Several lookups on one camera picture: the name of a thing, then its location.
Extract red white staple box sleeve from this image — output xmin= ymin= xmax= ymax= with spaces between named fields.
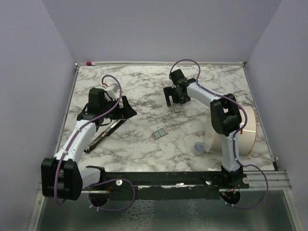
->
xmin=173 ymin=103 xmax=182 ymax=113

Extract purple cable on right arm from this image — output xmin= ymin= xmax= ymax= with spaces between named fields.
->
xmin=169 ymin=59 xmax=248 ymax=167

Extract staple box tray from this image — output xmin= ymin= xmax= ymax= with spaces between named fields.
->
xmin=153 ymin=128 xmax=168 ymax=139

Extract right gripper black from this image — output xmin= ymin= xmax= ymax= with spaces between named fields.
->
xmin=164 ymin=86 xmax=191 ymax=107

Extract black stapler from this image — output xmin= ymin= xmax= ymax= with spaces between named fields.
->
xmin=84 ymin=119 xmax=126 ymax=154

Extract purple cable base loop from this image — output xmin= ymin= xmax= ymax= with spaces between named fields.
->
xmin=88 ymin=178 xmax=135 ymax=213
xmin=222 ymin=164 xmax=269 ymax=209

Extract clear jar of paper clips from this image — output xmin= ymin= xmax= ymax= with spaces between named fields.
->
xmin=193 ymin=142 xmax=205 ymax=156

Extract aluminium frame rail front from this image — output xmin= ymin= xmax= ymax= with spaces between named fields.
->
xmin=81 ymin=168 xmax=291 ymax=193

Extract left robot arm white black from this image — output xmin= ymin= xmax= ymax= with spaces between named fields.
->
xmin=41 ymin=88 xmax=137 ymax=201

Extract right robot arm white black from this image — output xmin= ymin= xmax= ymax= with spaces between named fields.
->
xmin=163 ymin=69 xmax=243 ymax=188

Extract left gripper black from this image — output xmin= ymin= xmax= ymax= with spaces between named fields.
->
xmin=101 ymin=96 xmax=137 ymax=120

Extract purple cable right base loop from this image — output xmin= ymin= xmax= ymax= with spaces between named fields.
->
xmin=222 ymin=164 xmax=269 ymax=209

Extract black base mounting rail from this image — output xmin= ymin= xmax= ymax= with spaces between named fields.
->
xmin=84 ymin=171 xmax=249 ymax=201

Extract large white paper roll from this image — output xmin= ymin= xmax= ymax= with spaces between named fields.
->
xmin=204 ymin=106 xmax=257 ymax=156

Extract purple cable left base loop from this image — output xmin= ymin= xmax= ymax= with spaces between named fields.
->
xmin=88 ymin=178 xmax=135 ymax=213

